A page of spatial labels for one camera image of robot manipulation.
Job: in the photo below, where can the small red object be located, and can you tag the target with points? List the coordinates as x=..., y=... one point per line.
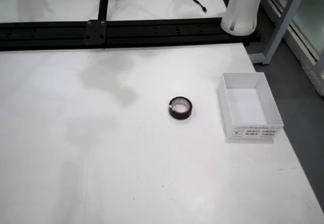
x=180, y=116

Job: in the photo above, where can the white rectangular bin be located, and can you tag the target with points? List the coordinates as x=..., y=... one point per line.
x=248, y=107

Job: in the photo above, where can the black upright mast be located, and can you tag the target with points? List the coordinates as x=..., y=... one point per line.
x=104, y=1

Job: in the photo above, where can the black aluminium rail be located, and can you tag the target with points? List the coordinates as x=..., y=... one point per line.
x=152, y=31

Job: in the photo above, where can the black bracket plate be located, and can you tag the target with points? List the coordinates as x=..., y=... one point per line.
x=95, y=32

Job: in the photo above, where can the glass partition pale frame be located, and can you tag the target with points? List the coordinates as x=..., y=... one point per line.
x=278, y=31

